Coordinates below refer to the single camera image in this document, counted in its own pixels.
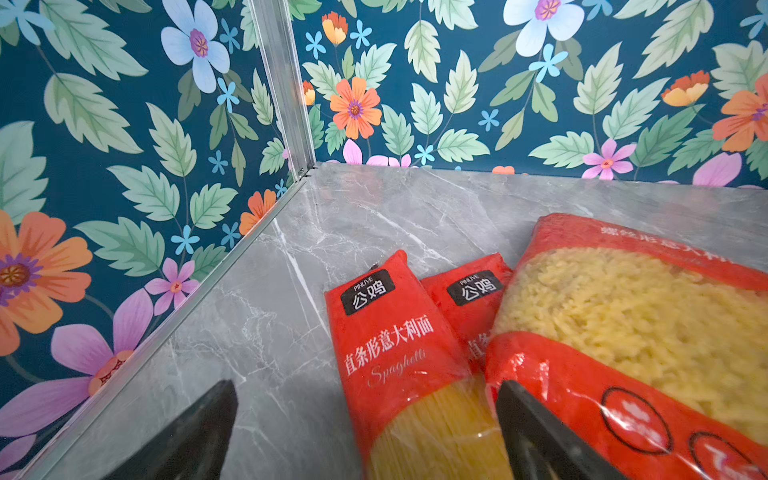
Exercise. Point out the red fusilli pasta bag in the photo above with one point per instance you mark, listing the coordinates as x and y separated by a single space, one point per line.
654 352

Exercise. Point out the red spaghetti bag behind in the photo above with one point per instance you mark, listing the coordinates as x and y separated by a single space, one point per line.
469 297

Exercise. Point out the red spaghetti bag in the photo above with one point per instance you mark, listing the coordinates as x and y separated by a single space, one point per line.
469 297
418 410

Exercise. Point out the red spaghetti bag front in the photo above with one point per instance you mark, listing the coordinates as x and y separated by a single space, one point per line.
418 410

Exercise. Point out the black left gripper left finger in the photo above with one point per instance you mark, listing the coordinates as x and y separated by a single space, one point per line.
192 446

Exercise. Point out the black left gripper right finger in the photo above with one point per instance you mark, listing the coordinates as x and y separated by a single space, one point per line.
539 445

